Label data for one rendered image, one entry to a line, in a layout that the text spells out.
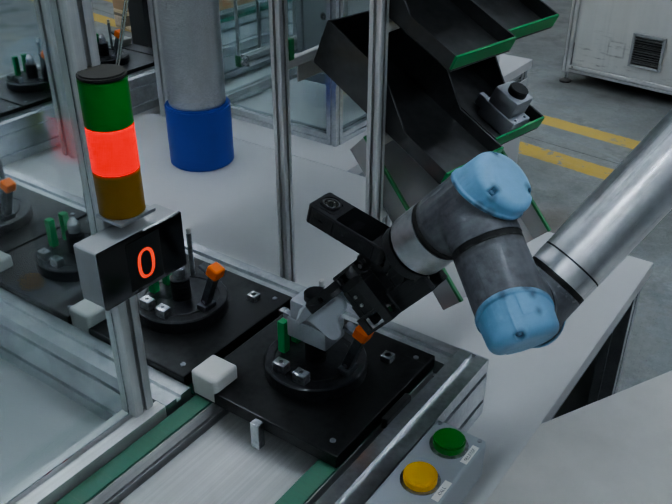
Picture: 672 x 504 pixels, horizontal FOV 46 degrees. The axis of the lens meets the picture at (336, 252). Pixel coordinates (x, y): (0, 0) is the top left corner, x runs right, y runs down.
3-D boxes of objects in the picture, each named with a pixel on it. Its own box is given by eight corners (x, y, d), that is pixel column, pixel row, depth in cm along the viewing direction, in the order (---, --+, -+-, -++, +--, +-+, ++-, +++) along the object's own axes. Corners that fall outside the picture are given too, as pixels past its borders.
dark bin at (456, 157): (497, 159, 116) (520, 122, 111) (440, 186, 108) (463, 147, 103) (373, 44, 126) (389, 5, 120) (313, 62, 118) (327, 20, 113)
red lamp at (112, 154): (150, 165, 84) (144, 122, 82) (113, 182, 81) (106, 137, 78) (118, 154, 87) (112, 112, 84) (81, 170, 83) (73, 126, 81)
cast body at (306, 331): (344, 335, 106) (345, 292, 102) (325, 352, 103) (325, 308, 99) (295, 314, 110) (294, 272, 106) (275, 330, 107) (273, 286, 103)
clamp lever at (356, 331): (357, 365, 105) (376, 329, 100) (348, 373, 104) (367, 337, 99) (336, 348, 106) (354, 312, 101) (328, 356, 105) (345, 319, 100)
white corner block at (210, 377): (239, 388, 108) (238, 364, 106) (217, 406, 105) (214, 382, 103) (214, 375, 110) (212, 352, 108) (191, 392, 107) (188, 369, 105)
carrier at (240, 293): (293, 307, 125) (290, 238, 118) (184, 388, 108) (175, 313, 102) (183, 261, 137) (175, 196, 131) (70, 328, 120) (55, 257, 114)
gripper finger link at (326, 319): (309, 360, 100) (357, 326, 95) (280, 323, 100) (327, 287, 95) (320, 350, 103) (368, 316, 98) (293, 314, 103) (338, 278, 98)
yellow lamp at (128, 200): (155, 207, 87) (150, 166, 84) (120, 224, 83) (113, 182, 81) (124, 195, 89) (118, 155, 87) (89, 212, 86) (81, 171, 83)
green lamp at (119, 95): (144, 121, 82) (138, 75, 79) (106, 136, 78) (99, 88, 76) (111, 111, 84) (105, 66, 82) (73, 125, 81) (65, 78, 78)
